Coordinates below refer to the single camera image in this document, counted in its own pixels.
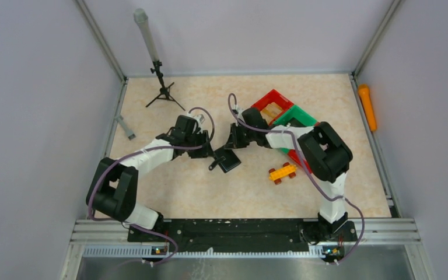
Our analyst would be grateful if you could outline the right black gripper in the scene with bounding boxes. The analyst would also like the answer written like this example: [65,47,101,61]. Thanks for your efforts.
[225,122,256,150]

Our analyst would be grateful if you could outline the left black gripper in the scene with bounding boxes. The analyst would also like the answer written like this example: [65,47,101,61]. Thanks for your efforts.
[184,129,215,158]

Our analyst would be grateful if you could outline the black leather card holder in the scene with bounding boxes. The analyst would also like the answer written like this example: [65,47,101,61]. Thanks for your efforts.
[208,147,242,173]

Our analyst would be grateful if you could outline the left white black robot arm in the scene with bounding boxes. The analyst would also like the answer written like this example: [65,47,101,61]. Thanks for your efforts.
[86,114,213,241]

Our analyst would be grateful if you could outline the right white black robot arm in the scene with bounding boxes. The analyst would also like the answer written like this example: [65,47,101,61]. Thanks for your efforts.
[225,105,353,240]

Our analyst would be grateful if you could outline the red bin with wooden blocks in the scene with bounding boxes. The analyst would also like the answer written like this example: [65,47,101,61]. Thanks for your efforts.
[251,89,294,125]

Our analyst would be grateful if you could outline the red bin with plastic bags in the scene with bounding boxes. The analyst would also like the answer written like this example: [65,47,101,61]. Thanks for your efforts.
[287,149,312,174]

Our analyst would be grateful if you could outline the yellow toy brick car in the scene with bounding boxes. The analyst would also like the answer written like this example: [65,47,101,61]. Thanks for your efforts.
[268,162,297,185]

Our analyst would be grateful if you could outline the green plastic bin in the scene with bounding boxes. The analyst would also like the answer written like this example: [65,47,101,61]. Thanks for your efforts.
[272,105,320,155]

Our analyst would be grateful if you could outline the small grey tool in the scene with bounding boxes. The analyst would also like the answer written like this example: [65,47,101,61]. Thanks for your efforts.
[114,114,136,141]

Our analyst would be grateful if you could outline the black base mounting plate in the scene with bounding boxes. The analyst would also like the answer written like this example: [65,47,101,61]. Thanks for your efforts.
[127,218,358,253]

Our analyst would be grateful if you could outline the orange flashlight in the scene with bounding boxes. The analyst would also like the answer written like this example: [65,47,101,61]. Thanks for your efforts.
[358,84,377,132]

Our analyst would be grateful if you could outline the black tripod with grey tube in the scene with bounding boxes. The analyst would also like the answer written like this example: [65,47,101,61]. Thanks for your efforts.
[133,8,185,111]

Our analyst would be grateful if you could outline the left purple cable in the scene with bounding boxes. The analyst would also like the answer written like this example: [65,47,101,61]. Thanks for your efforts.
[87,107,216,267]

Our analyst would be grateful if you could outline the purple cable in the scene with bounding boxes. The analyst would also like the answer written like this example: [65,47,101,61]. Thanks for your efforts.
[87,107,216,267]
[227,92,366,265]

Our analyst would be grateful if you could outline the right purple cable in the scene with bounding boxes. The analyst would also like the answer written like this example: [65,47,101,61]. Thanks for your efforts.
[227,92,366,265]

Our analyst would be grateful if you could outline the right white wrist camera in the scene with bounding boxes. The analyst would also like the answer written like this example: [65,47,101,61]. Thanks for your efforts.
[233,108,244,121]

